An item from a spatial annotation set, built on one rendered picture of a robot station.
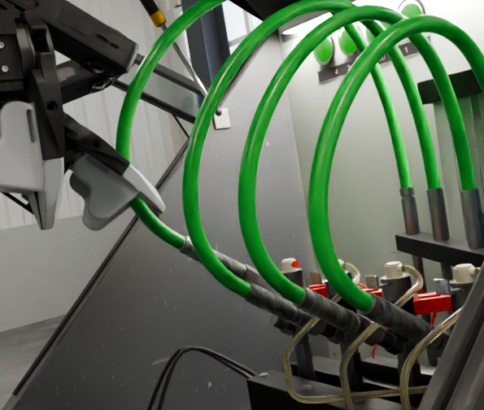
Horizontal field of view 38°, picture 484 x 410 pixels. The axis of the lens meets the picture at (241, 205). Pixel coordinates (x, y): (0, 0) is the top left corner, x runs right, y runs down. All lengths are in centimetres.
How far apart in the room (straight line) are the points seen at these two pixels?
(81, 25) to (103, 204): 18
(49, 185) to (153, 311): 56
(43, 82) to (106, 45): 8
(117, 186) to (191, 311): 45
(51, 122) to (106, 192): 17
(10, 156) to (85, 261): 721
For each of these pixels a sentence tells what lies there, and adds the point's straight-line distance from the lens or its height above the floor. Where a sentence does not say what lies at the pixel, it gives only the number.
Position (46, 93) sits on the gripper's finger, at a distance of 49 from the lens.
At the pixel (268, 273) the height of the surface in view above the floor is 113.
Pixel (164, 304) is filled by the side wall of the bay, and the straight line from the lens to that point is 105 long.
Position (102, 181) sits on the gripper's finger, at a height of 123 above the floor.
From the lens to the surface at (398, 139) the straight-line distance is 89.
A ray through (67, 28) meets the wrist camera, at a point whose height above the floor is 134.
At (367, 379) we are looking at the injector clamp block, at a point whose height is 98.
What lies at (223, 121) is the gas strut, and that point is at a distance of 110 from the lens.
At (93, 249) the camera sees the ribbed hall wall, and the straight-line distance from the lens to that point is 774.
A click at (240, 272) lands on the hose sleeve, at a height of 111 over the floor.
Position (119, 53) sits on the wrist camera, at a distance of 55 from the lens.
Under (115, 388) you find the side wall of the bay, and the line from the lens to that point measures 103.
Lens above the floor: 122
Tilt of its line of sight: 3 degrees down
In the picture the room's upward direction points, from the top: 9 degrees counter-clockwise
